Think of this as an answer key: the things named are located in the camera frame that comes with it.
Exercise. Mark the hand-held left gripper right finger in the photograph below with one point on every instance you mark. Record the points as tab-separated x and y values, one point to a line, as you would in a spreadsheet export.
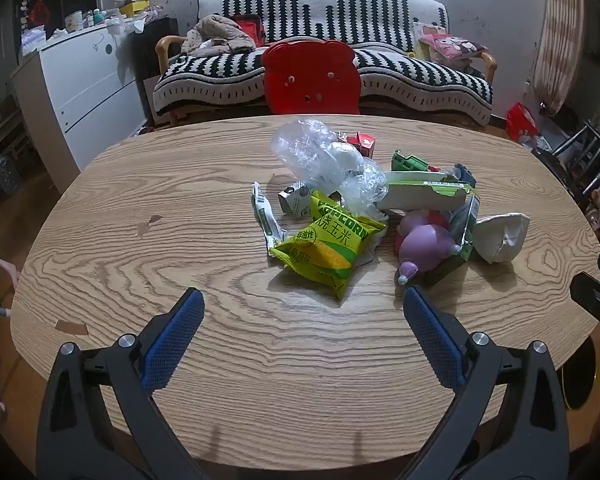
432	342

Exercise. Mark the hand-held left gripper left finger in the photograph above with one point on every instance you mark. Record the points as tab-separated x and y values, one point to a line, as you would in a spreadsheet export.
175	342

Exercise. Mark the black round trash bin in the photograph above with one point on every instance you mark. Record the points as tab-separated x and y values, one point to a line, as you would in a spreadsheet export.
577	380

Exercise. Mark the white paper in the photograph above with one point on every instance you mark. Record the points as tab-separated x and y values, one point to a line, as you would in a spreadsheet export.
502	240

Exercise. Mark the blue white wrapper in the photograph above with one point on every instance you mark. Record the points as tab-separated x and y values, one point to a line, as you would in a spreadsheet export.
465	172

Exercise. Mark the purple squeeze bottle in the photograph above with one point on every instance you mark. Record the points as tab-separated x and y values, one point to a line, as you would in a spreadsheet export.
427	250

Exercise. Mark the black wooden chair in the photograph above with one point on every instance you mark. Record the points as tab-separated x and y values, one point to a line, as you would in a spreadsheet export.
580	150

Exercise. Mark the green silver foil packet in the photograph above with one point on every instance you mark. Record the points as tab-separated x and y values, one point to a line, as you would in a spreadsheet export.
462	225

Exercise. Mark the pink squeeze bottle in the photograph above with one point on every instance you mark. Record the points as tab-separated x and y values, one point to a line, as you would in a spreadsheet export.
420	219

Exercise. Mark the yellow green popcorn packet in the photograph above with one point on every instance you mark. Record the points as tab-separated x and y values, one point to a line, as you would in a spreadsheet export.
325	250

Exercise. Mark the torn green white carton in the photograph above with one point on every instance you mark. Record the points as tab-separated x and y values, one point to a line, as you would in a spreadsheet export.
415	192

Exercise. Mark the green white wrapper strip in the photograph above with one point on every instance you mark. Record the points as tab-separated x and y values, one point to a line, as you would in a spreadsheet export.
265	215

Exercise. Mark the red plastic shopping bag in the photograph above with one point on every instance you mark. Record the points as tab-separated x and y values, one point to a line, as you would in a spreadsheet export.
520	122

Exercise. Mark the crumpled clear plastic wrap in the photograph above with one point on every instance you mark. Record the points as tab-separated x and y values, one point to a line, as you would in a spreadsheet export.
365	185

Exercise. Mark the green plastic piece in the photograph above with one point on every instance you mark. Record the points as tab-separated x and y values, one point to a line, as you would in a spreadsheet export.
410	162

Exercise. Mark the small white black carton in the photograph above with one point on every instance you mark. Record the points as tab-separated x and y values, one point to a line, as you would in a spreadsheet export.
295	202

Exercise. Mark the small red carton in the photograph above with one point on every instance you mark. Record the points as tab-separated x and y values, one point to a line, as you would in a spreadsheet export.
364	142

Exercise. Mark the large clear plastic bag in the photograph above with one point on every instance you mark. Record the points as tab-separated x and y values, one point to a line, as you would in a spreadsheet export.
300	145

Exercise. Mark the striped curtain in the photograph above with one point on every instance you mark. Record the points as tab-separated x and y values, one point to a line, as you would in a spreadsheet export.
560	35

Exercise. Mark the pink cartoon pillow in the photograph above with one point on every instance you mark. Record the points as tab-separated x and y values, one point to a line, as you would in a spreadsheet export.
450	45

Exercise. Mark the white dresser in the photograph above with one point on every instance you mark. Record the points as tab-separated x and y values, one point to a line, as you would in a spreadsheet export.
80	85

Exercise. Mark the red plastic chair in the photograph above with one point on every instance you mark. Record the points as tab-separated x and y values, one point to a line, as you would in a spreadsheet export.
305	75

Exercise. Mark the brown jacket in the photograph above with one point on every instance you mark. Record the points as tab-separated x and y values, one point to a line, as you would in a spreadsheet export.
220	30

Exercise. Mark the red bag with black trim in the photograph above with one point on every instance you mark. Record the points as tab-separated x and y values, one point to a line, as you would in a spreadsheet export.
252	27

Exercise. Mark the yellow box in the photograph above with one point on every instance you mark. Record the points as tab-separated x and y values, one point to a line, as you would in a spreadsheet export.
132	7

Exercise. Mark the wooden frame sofa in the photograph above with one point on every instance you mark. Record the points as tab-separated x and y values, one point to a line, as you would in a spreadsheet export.
167	42

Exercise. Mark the black red wall poster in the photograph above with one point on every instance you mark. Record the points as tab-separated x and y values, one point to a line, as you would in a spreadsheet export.
40	10

